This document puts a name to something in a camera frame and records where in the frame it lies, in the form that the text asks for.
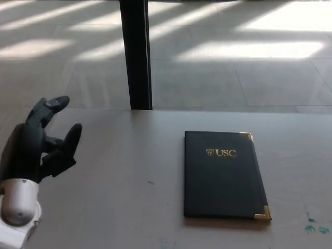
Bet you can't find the black vertical post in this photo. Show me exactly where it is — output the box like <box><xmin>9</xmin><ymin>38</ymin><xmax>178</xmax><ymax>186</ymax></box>
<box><xmin>119</xmin><ymin>0</ymin><xmax>153</xmax><ymax>110</ymax></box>

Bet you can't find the black diary with gold corners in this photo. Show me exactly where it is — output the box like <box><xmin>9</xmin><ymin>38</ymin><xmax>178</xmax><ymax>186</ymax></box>
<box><xmin>183</xmin><ymin>130</ymin><xmax>272</xmax><ymax>221</ymax></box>

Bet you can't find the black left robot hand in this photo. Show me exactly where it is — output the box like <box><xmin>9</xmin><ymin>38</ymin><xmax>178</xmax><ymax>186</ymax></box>
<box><xmin>0</xmin><ymin>95</ymin><xmax>83</xmax><ymax>185</ymax></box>

